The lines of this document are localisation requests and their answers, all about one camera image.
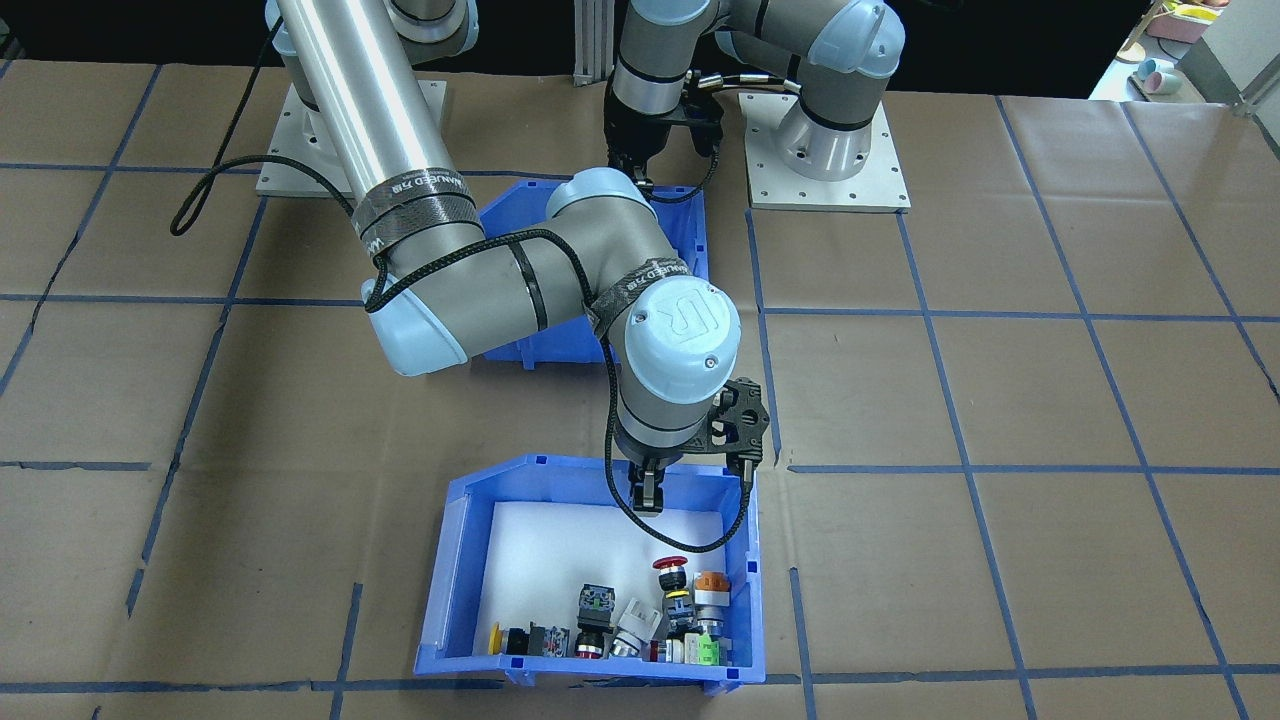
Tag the blue plastic battery bin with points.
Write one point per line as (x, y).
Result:
(695, 240)

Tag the blue plastic button bin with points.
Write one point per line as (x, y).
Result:
(450, 620)

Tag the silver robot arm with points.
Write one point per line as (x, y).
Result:
(840, 60)
(350, 100)

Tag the red mushroom emergency button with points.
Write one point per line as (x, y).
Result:
(672, 565)

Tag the orange push button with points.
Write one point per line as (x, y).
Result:
(711, 585)

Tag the red lens push button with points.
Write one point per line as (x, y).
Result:
(590, 648)

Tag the black blue contact block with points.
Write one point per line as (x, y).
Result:
(550, 641)

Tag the yellow mushroom push button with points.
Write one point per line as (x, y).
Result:
(497, 637)

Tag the white side table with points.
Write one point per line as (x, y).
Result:
(1120, 88)

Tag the teal toy cup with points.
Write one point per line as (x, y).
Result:
(1150, 70)

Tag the pink toy cup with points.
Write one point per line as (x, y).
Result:
(1168, 83)

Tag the aluminium profile bar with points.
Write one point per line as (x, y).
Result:
(1255, 98)

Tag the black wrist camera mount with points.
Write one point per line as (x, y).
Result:
(705, 120)
(742, 415)

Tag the aluminium frame profile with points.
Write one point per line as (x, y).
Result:
(595, 45)

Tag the black switch green terminals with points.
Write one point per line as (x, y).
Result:
(596, 604)

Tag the white switch module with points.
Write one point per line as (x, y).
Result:
(633, 625)

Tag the small white red switch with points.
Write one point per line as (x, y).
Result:
(664, 651)

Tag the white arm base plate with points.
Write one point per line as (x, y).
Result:
(280, 170)
(880, 195)

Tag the black frame cover cloth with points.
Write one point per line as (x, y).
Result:
(1000, 50)

